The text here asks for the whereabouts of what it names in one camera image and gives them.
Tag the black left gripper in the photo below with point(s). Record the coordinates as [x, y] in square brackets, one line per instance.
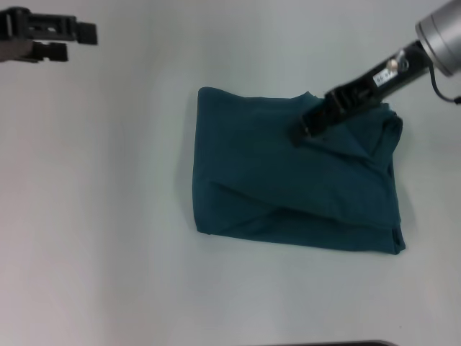
[14, 36]

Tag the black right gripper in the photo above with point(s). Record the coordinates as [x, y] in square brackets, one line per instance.
[378, 83]

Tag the teal t-shirt with beige letters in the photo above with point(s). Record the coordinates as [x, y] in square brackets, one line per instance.
[270, 180]

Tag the silver elbow plug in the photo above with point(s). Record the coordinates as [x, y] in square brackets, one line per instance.
[396, 63]

